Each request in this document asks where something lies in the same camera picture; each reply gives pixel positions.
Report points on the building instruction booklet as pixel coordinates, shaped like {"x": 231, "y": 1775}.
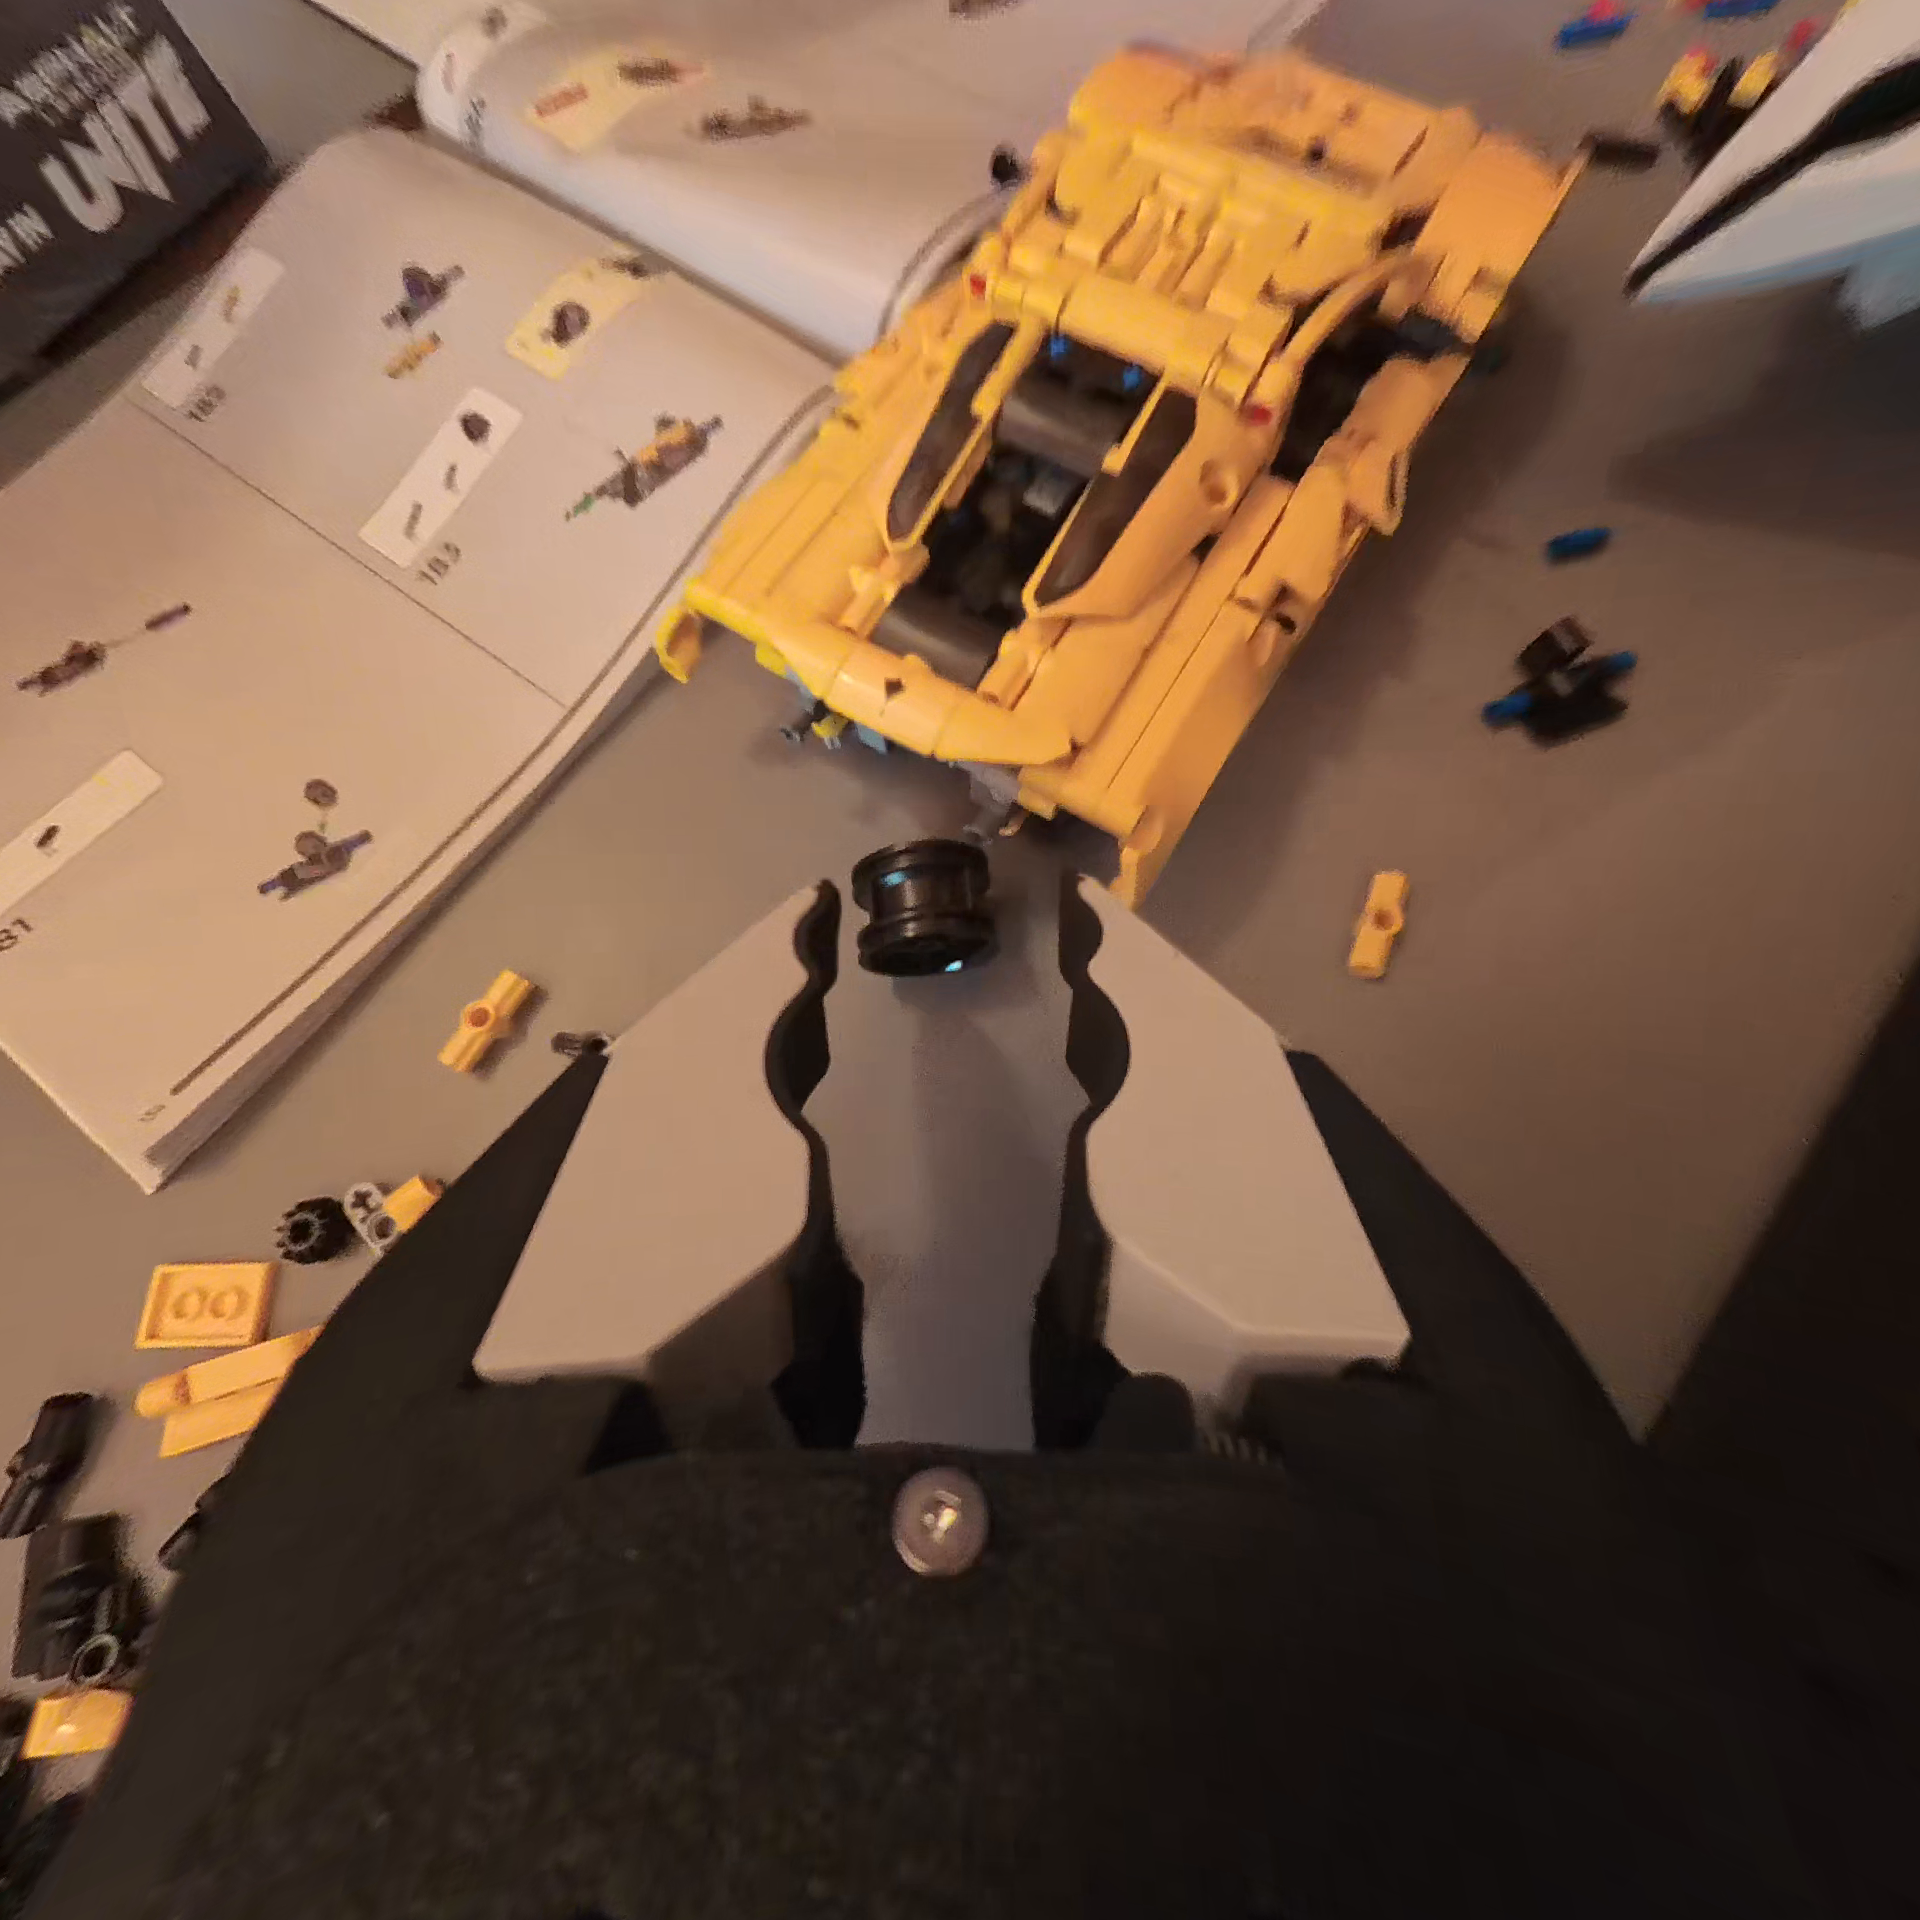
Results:
{"x": 301, "y": 525}

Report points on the short blue connector pin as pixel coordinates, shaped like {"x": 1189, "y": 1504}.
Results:
{"x": 1577, "y": 543}

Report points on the pile of black yellow bricks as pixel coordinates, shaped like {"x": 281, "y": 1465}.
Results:
{"x": 202, "y": 1302}

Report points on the black toy wheel rim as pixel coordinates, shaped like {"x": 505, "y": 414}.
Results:
{"x": 922, "y": 908}

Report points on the pile of red blue pins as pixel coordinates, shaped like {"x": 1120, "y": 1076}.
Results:
{"x": 1710, "y": 76}

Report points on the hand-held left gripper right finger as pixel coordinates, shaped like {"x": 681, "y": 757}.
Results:
{"x": 1243, "y": 1200}

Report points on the grey desk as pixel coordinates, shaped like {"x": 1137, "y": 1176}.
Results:
{"x": 1499, "y": 1080}

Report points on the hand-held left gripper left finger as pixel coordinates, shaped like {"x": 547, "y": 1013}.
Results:
{"x": 645, "y": 1200}

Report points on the toy car set box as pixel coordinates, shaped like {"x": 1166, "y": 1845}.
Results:
{"x": 119, "y": 150}

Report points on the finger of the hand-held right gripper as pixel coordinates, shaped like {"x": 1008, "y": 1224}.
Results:
{"x": 1785, "y": 90}
{"x": 1799, "y": 241}

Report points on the small black brick assembly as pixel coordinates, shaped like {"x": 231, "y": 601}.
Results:
{"x": 1559, "y": 692}

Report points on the yellow toy brick car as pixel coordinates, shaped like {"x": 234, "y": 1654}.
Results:
{"x": 1201, "y": 194}

